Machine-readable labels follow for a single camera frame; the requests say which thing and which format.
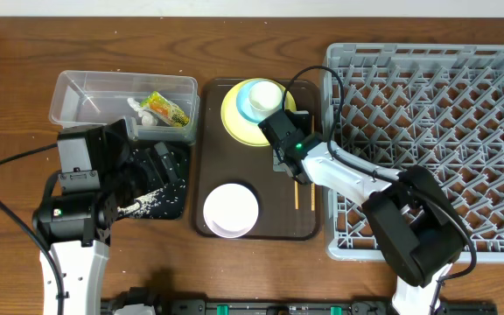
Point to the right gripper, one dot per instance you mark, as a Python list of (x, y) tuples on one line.
[(276, 127)]

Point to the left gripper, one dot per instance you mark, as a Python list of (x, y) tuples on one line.
[(167, 161)]

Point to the pile of rice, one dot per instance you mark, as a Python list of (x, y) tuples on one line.
[(166, 203)]

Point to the white tissue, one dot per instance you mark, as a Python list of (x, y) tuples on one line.
[(144, 114)]

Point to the green orange snack wrapper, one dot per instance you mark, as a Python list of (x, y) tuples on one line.
[(168, 111)]

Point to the white bowl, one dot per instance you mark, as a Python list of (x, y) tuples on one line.
[(231, 210)]

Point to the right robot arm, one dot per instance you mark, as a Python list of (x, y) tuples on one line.
[(417, 230)]

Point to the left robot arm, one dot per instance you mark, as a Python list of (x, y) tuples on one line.
[(75, 230)]

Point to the black waste tray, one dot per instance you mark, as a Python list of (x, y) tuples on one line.
[(163, 168)]

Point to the grey dishwasher rack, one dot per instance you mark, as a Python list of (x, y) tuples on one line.
[(438, 106)]

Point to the cream white cup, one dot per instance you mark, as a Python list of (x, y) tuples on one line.
[(265, 99)]

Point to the yellow plate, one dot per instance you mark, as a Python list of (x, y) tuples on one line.
[(236, 126)]

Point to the light blue bowl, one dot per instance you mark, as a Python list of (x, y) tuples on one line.
[(242, 101)]

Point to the brown serving tray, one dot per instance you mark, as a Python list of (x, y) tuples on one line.
[(220, 159)]

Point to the clear plastic bin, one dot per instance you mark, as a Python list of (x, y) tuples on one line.
[(100, 98)]

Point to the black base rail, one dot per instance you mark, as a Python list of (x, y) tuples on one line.
[(278, 307)]

